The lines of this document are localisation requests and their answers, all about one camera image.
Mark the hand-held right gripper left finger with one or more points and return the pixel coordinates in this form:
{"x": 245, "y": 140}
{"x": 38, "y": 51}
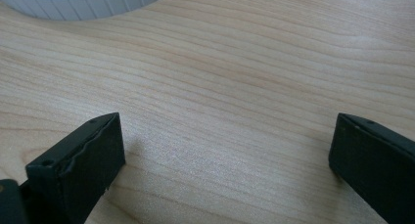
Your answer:
{"x": 78, "y": 165}

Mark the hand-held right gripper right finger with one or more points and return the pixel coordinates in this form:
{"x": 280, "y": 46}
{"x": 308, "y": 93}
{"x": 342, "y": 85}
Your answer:
{"x": 378, "y": 165}

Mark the white ribbed round container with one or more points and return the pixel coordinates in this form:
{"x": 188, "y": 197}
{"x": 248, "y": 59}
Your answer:
{"x": 81, "y": 4}

